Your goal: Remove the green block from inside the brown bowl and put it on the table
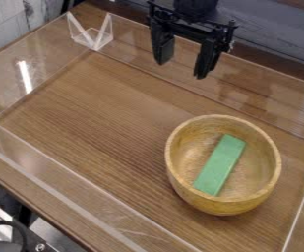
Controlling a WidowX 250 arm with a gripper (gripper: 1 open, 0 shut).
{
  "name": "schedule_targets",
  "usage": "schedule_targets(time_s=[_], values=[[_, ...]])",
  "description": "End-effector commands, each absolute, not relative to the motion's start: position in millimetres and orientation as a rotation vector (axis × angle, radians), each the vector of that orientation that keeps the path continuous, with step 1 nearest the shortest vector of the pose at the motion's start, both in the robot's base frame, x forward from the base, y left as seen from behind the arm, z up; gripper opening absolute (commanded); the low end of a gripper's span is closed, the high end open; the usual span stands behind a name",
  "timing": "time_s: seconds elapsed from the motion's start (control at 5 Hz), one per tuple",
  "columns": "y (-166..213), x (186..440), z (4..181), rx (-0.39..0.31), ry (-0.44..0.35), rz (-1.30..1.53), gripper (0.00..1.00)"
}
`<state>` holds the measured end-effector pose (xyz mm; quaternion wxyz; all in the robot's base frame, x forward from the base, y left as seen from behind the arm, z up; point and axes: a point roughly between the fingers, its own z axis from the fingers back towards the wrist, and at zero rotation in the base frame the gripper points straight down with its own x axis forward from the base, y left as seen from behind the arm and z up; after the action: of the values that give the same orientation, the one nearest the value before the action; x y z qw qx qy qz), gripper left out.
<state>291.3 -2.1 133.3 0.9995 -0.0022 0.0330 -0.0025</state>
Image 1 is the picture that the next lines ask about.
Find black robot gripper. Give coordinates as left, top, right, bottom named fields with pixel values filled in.
left=148, top=0, right=239, bottom=80

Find green rectangular block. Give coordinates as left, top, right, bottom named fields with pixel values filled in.
left=192, top=134, right=247, bottom=196

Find brown wooden bowl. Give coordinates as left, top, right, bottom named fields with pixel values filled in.
left=165, top=114, right=281, bottom=216

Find clear acrylic tray walls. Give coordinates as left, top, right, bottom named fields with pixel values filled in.
left=0, top=6, right=304, bottom=252

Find clear acrylic corner bracket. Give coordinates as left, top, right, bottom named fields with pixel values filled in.
left=66, top=12, right=114, bottom=51

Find black metal table bracket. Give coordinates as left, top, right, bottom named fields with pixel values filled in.
left=13, top=205, right=61, bottom=252

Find black cable bottom left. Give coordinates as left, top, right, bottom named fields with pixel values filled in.
left=0, top=220, right=30, bottom=252

